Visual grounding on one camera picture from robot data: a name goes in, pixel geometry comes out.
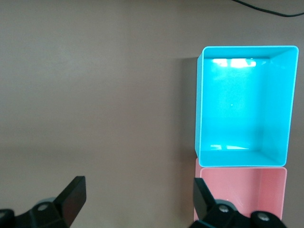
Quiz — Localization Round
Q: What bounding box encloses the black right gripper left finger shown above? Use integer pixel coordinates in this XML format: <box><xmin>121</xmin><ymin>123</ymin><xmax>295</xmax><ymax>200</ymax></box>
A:
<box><xmin>0</xmin><ymin>176</ymin><xmax>86</xmax><ymax>228</ymax></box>

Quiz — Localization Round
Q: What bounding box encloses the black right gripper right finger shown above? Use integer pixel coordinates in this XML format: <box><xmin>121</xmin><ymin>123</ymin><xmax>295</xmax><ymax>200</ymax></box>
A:
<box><xmin>190</xmin><ymin>178</ymin><xmax>288</xmax><ymax>228</ymax></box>

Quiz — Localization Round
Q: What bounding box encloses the pink plastic bin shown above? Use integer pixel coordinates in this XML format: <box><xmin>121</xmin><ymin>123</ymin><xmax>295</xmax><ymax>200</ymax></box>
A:
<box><xmin>193</xmin><ymin>158</ymin><xmax>288</xmax><ymax>228</ymax></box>

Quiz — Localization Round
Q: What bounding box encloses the blue plastic bin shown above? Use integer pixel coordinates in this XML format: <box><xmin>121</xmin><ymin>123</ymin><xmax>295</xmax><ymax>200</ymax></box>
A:
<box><xmin>195</xmin><ymin>45</ymin><xmax>299</xmax><ymax>168</ymax></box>

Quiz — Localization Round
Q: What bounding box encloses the long black table cable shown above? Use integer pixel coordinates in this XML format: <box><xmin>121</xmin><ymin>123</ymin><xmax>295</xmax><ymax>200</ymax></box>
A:
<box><xmin>231</xmin><ymin>0</ymin><xmax>304</xmax><ymax>18</ymax></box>

